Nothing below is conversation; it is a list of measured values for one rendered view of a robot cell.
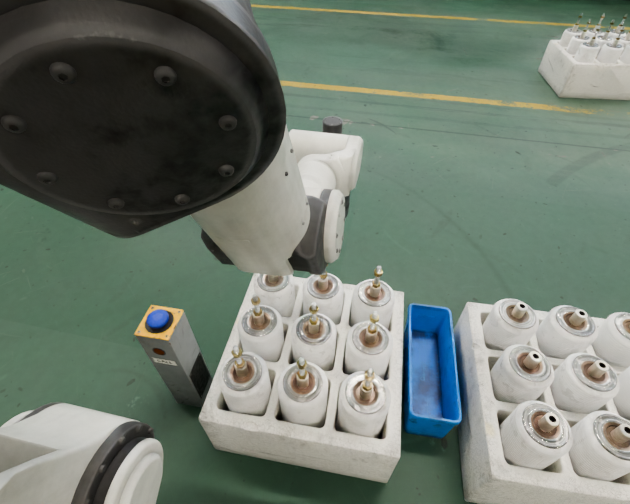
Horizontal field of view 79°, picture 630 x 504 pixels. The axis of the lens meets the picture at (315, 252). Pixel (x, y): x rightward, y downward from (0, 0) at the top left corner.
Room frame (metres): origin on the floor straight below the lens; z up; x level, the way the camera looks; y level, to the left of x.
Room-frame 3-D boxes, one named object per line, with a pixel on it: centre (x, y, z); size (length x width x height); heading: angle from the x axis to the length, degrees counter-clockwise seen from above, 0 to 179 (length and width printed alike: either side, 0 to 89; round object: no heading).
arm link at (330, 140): (0.57, -0.01, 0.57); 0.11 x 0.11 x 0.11; 78
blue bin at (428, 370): (0.45, -0.28, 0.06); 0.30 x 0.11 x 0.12; 171
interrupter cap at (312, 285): (0.56, -0.02, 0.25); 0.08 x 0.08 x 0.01
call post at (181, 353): (0.42, 0.30, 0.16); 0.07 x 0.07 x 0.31; 80
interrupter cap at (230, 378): (0.35, 0.14, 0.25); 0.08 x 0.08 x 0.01
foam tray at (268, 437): (0.44, 0.00, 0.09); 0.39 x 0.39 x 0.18; 80
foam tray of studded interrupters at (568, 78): (2.29, -1.58, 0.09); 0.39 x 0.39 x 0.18; 85
